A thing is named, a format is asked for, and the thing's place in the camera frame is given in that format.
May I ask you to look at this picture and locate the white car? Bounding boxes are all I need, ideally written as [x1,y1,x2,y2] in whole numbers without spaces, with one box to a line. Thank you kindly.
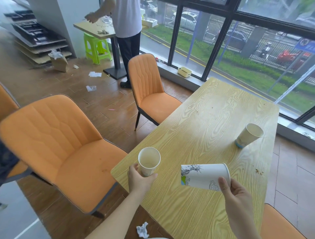
[172,12,198,32]

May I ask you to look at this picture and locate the yellow plastic basket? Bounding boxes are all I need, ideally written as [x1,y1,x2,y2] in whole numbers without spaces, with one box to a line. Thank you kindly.
[177,66,192,78]

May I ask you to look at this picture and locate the red vehicle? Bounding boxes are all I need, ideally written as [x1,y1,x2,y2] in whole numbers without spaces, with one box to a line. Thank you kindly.
[277,49,311,71]

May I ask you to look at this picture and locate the person's right hand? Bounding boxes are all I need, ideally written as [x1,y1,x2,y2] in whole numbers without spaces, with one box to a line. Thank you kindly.
[218,176,252,217]

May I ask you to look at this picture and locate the blue sign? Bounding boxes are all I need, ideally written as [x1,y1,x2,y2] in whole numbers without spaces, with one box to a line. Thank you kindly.
[294,37,315,53]

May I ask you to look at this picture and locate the white box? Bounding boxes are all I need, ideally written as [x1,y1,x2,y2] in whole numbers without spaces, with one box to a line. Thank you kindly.
[141,18,158,28]

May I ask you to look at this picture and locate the person's left hand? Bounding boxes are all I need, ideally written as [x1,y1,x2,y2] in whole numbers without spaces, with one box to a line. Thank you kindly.
[127,163,158,198]

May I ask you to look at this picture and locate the black window frame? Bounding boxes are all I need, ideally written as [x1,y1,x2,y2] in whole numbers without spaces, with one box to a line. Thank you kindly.
[99,0,315,131]

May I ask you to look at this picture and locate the white paper cup with drawing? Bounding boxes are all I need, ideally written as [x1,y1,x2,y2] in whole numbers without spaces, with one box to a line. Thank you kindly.
[181,163,231,192]

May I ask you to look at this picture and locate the person's right forearm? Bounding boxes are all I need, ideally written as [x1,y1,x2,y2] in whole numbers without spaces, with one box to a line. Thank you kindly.
[225,210,262,239]

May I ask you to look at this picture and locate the crumpled white tissue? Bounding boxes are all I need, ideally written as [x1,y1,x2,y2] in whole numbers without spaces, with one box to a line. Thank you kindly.
[136,222,149,239]

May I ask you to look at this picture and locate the orange upholstered chair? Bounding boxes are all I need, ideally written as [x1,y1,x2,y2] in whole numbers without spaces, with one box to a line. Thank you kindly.
[0,82,33,184]
[260,203,307,239]
[127,53,183,131]
[0,94,128,219]

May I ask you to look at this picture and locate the plain white paper cup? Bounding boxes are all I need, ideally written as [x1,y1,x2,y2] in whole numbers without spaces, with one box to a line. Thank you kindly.
[138,147,161,177]

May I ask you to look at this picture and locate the white paper cup blue base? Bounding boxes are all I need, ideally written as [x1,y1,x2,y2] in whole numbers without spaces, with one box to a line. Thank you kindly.
[234,123,264,149]

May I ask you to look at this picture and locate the person's dark clothing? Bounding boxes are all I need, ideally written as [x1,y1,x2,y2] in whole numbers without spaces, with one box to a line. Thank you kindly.
[0,140,20,185]

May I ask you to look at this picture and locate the green plastic stool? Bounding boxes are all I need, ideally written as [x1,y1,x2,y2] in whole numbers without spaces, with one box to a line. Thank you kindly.
[83,33,113,65]

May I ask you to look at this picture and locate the wooden table with black pedestal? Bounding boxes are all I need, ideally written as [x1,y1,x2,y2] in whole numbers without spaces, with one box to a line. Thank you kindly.
[73,16,149,80]

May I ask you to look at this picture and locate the person's left forearm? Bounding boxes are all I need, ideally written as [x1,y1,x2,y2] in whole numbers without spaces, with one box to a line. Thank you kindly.
[85,190,146,239]

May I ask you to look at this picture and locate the stack of wooden table tops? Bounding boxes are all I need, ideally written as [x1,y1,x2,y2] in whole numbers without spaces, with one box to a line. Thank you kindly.
[3,9,72,65]

